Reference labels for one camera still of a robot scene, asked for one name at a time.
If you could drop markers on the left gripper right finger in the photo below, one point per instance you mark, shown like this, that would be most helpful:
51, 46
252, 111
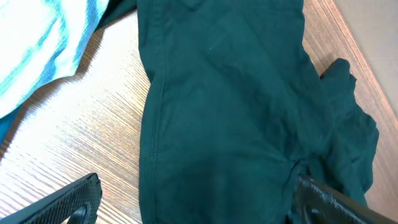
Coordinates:
318, 203

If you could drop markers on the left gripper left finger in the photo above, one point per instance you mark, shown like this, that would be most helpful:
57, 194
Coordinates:
77, 202

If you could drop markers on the black shorts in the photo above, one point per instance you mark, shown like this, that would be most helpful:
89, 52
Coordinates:
236, 112

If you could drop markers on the dark blue garment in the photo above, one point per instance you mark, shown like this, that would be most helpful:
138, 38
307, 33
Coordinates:
6, 122

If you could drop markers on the light denim shorts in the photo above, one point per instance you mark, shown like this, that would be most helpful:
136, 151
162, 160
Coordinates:
42, 41

